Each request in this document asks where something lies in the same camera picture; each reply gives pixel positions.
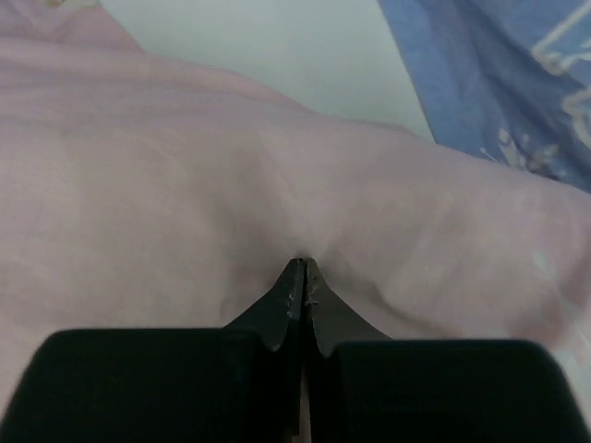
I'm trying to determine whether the blue Elsa pillow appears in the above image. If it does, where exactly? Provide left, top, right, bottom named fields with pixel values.
left=381, top=0, right=590, bottom=191

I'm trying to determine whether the pink pillowcase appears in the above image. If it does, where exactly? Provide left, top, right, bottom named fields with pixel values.
left=1, top=1, right=590, bottom=433

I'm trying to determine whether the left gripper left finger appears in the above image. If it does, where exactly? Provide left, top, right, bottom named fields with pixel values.
left=1, top=259, right=306, bottom=442

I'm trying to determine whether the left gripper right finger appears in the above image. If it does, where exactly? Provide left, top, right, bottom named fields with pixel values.
left=303, top=260, right=590, bottom=442

